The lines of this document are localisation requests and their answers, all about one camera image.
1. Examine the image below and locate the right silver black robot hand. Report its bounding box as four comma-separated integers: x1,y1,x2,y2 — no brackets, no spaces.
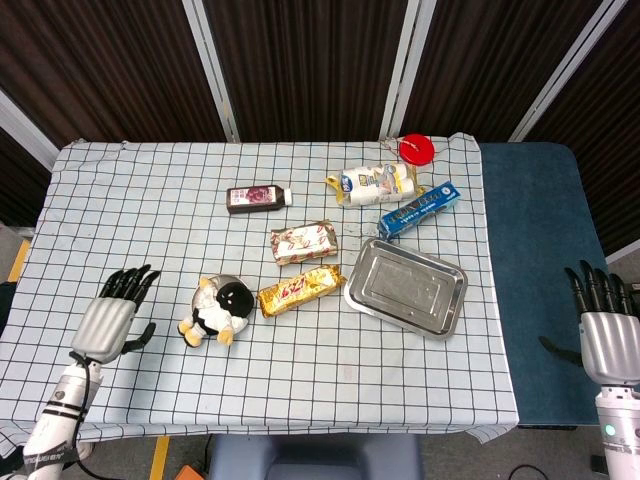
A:
538,259,640,386

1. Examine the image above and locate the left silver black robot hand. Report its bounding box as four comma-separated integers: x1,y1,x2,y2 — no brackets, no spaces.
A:
70,264,162,364

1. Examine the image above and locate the black white plush doll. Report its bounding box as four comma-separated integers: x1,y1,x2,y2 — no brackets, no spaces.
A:
177,277,256,350

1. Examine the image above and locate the gold snack bar package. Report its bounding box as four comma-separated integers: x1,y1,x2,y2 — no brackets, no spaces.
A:
256,263,348,319

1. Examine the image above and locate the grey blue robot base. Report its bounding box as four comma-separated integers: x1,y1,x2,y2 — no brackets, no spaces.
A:
208,433,423,480

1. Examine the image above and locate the round metal plate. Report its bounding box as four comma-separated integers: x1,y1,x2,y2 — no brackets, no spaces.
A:
191,273,250,326

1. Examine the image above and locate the checkered white tablecloth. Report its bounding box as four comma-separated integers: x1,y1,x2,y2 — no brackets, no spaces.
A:
0,132,520,446

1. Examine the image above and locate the dark slatted partition panel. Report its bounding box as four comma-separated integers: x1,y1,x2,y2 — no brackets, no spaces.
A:
0,89,60,226
182,0,431,144
509,0,640,264
0,0,241,149
382,0,626,144

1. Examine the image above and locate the dark juice bottle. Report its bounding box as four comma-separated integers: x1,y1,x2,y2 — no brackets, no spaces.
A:
225,184,294,216

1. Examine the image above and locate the rectangular steel tray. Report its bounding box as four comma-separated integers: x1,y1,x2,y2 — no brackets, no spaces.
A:
344,237,469,342

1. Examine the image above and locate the gold red white snack pack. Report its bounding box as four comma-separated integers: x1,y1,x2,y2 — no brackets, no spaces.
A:
270,218,340,267

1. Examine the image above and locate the blue biscuit box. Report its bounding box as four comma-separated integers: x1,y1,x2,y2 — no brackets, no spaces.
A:
376,180,461,239

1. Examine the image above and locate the red round lid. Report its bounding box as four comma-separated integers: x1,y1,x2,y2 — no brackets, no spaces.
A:
398,133,436,166

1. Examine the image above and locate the white yellow snack bag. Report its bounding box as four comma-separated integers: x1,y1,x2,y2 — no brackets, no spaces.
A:
326,162,426,209

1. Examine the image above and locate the black floor cable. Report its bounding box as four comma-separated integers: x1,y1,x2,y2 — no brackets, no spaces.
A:
504,464,544,480

